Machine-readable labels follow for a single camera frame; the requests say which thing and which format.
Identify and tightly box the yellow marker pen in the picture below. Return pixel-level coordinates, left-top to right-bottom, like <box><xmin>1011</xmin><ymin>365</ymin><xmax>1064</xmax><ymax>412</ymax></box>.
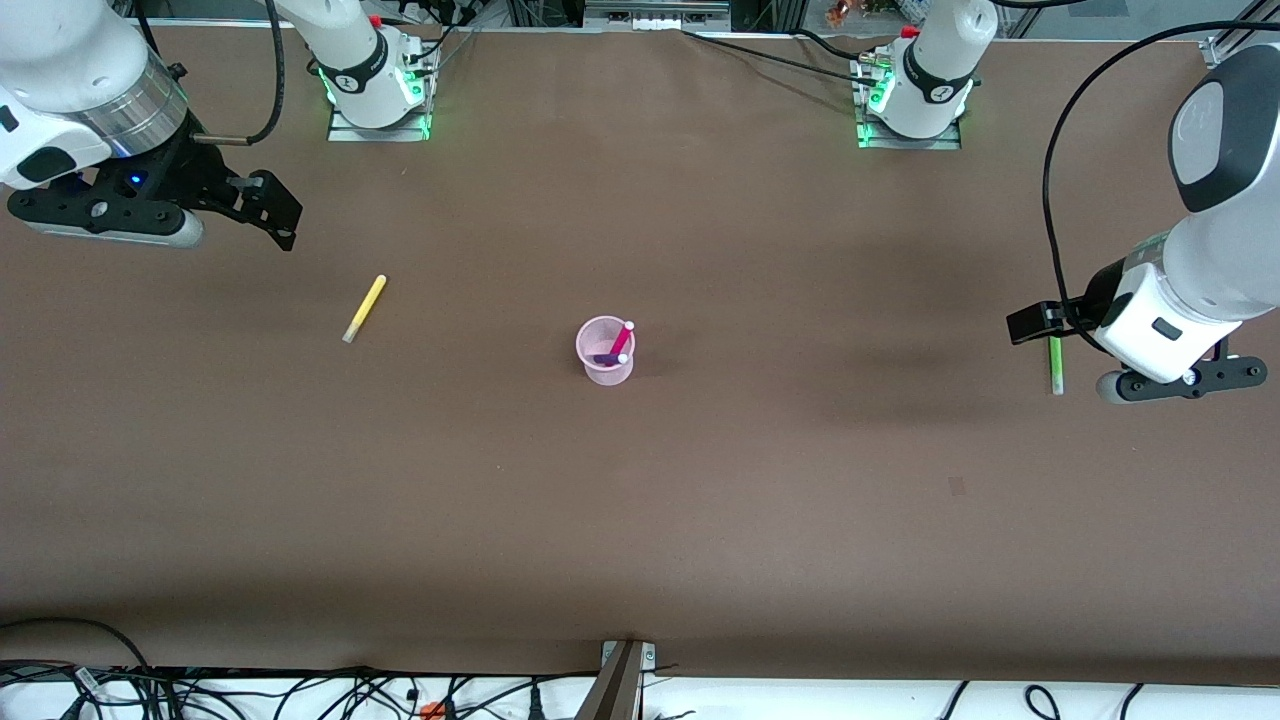
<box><xmin>342</xmin><ymin>275</ymin><xmax>388</xmax><ymax>344</ymax></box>

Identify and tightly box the brown table cover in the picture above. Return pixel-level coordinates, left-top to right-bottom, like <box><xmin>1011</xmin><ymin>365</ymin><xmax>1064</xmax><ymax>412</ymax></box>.
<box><xmin>0</xmin><ymin>22</ymin><xmax>1280</xmax><ymax>683</ymax></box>

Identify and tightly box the pink plastic cup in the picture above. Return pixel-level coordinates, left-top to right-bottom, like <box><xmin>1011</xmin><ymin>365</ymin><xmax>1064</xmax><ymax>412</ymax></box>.
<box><xmin>575</xmin><ymin>314</ymin><xmax>637</xmax><ymax>386</ymax></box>

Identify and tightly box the silver metal box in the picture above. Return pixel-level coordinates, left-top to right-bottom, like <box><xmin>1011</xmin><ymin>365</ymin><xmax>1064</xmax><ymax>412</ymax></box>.
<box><xmin>585</xmin><ymin>0</ymin><xmax>731</xmax><ymax>31</ymax></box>

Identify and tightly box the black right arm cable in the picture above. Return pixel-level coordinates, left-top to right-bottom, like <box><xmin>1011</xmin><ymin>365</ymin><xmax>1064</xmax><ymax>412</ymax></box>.
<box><xmin>195</xmin><ymin>0</ymin><xmax>286</xmax><ymax>147</ymax></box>

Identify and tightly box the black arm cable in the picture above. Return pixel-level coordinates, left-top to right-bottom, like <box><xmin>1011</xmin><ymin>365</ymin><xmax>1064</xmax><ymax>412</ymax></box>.
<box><xmin>1041</xmin><ymin>20</ymin><xmax>1280</xmax><ymax>346</ymax></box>
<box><xmin>195</xmin><ymin>0</ymin><xmax>286</xmax><ymax>147</ymax></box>

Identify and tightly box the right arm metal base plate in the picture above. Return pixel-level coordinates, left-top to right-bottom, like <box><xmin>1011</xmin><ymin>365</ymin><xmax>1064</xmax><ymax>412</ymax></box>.
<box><xmin>328</xmin><ymin>40</ymin><xmax>433</xmax><ymax>143</ymax></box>

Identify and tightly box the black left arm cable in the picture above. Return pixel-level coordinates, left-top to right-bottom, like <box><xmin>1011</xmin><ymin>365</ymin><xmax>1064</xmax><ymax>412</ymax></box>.
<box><xmin>1041</xmin><ymin>20</ymin><xmax>1280</xmax><ymax>346</ymax></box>

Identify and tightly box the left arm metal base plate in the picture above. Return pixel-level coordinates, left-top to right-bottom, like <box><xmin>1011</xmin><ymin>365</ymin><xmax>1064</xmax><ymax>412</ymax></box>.
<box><xmin>855</xmin><ymin>50</ymin><xmax>963</xmax><ymax>151</ymax></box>

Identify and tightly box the aluminium frame rail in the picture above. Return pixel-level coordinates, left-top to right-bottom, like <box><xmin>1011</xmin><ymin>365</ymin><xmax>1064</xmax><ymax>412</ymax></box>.
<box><xmin>1215</xmin><ymin>0</ymin><xmax>1280</xmax><ymax>51</ymax></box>

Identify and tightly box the black cable across table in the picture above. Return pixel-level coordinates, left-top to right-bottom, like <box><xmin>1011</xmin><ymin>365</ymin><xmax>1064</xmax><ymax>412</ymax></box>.
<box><xmin>680</xmin><ymin>28</ymin><xmax>881</xmax><ymax>91</ymax></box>

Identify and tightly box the large black looped cable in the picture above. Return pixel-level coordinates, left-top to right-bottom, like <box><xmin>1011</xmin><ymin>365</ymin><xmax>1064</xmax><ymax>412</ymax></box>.
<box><xmin>0</xmin><ymin>617</ymin><xmax>153</xmax><ymax>671</ymax></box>

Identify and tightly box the tangle of black cables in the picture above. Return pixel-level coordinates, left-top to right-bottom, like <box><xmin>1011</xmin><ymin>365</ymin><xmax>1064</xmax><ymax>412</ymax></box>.
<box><xmin>0</xmin><ymin>660</ymin><xmax>601</xmax><ymax>720</ymax></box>

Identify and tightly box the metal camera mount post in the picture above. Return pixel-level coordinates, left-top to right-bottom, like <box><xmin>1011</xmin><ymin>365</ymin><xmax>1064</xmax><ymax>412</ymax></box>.
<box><xmin>575</xmin><ymin>640</ymin><xmax>656</xmax><ymax>720</ymax></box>

